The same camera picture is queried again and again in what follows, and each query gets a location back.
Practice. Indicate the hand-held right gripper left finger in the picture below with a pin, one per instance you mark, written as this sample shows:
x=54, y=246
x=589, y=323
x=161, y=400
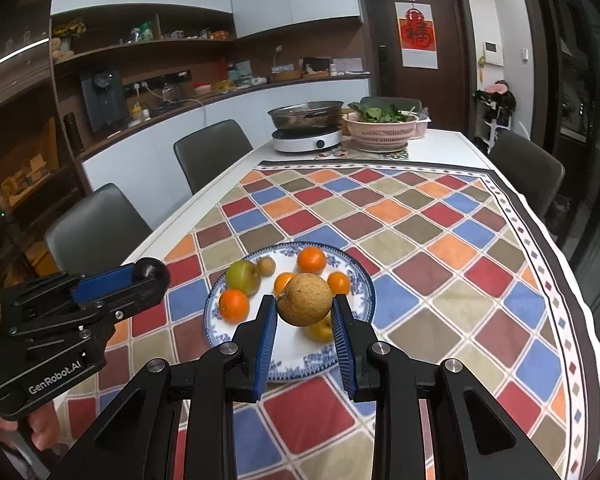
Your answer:
x=265, y=345

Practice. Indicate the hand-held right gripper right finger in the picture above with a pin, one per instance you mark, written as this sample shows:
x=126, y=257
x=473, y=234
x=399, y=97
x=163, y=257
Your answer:
x=342, y=345

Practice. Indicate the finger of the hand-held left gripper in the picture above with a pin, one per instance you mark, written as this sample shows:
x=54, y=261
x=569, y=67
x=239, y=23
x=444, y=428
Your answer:
x=105, y=285
x=130, y=302

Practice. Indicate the large yellow pear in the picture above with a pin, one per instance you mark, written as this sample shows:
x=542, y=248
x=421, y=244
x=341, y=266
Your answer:
x=320, y=332

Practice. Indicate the blue patterned white plate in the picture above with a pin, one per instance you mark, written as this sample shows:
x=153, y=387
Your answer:
x=300, y=355

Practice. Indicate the dark purple passion fruit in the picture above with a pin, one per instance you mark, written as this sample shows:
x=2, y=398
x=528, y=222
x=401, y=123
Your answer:
x=152, y=271

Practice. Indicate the large orange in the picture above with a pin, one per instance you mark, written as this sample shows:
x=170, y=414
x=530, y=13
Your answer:
x=234, y=306
x=311, y=260

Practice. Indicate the brown round fruit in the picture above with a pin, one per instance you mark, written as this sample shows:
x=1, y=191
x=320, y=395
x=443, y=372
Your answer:
x=266, y=266
x=305, y=300

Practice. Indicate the oval orange citrus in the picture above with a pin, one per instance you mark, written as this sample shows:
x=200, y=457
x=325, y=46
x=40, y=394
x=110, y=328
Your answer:
x=281, y=282

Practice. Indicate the person's left hand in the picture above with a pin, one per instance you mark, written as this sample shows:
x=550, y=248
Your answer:
x=45, y=430

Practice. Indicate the grey dining chair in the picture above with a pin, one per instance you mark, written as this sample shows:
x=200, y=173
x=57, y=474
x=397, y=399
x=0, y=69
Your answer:
x=210, y=155
x=525, y=170
x=390, y=102
x=95, y=230

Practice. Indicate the small round tangerine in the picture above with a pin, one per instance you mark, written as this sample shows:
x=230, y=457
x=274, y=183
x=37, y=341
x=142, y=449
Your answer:
x=340, y=282

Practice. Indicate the green pear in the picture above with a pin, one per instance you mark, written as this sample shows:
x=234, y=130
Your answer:
x=242, y=277

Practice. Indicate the colourful checkered tablecloth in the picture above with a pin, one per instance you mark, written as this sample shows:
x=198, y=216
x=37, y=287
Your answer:
x=430, y=270

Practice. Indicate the black thermos bottle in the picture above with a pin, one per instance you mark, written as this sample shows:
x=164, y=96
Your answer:
x=73, y=132

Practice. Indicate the black countertop appliance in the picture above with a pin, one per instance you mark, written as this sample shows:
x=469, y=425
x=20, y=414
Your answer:
x=102, y=100

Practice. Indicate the white induction cooker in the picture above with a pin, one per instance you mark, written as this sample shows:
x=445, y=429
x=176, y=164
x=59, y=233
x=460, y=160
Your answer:
x=300, y=142

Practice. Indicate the pink plastic basket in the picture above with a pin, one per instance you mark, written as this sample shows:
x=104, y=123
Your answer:
x=380, y=135

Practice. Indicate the steel hot pot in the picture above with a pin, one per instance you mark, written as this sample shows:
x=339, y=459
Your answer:
x=305, y=115

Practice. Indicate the white plastic container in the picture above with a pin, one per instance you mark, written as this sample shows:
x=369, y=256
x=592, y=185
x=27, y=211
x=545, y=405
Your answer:
x=423, y=125

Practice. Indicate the green leafy vegetables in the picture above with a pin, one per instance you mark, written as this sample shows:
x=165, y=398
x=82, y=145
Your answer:
x=380, y=112

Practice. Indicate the brown wooden door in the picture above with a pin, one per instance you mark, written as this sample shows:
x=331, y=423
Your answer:
x=450, y=100

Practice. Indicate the pink toy on white rack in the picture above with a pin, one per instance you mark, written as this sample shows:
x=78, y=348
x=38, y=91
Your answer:
x=497, y=105

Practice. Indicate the glass sliding door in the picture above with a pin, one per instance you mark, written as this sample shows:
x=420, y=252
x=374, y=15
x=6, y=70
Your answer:
x=580, y=135

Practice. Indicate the red and white door poster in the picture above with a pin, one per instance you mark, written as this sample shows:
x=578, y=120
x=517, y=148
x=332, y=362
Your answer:
x=416, y=35

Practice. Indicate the white wall panel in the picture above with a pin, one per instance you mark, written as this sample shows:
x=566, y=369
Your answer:
x=492, y=53

